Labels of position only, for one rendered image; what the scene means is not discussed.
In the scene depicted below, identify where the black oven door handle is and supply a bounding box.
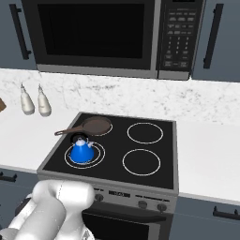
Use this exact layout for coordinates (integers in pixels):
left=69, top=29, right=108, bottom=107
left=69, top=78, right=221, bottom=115
left=82, top=207, right=169, bottom=225

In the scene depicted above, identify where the grey-blue cupboard door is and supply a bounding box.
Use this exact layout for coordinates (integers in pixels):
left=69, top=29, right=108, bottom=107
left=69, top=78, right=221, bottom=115
left=0, top=0, right=38, bottom=71
left=190, top=0, right=240, bottom=83

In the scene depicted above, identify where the grey-blue drawer front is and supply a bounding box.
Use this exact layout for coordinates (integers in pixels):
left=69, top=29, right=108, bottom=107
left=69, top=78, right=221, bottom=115
left=168, top=195, right=240, bottom=240
left=0, top=168, right=40, bottom=233

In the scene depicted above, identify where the black microwave door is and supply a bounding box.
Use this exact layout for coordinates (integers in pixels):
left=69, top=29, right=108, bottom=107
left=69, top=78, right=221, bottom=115
left=21, top=0, right=162, bottom=80

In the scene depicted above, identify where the brown wooden board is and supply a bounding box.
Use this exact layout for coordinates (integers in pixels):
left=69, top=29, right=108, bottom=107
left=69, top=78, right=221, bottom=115
left=0, top=97, right=8, bottom=113

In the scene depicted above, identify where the brown frying pan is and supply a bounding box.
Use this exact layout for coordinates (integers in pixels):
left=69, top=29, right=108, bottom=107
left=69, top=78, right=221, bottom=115
left=53, top=115, right=113, bottom=138

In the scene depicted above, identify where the white bottle with grey cap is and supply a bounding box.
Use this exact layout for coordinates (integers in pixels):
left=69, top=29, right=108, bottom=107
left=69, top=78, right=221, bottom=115
left=20, top=82, right=37, bottom=116
left=37, top=83, right=53, bottom=118

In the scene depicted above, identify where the black oven door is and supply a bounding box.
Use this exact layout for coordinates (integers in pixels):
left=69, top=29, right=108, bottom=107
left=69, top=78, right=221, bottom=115
left=81, top=211, right=173, bottom=240

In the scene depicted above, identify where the blue kettle with black handle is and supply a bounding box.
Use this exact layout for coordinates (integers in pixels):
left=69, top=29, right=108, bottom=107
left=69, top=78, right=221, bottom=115
left=69, top=132, right=96, bottom=164

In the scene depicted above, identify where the black drawer handle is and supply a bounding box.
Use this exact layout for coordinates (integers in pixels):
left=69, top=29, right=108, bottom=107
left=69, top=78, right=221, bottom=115
left=212, top=205, right=240, bottom=221
left=0, top=172, right=19, bottom=184

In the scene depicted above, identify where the black and silver microwave oven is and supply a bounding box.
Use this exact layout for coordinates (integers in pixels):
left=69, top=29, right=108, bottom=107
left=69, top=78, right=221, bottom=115
left=21, top=0, right=207, bottom=81

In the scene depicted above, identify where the black stove with oven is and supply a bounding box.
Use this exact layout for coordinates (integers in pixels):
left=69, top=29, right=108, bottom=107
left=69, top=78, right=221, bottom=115
left=36, top=111, right=180, bottom=240

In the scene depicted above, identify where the black cupboard handle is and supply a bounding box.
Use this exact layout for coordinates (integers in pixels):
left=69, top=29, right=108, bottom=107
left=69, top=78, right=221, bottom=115
left=8, top=3, right=33, bottom=61
left=202, top=3, right=225, bottom=70

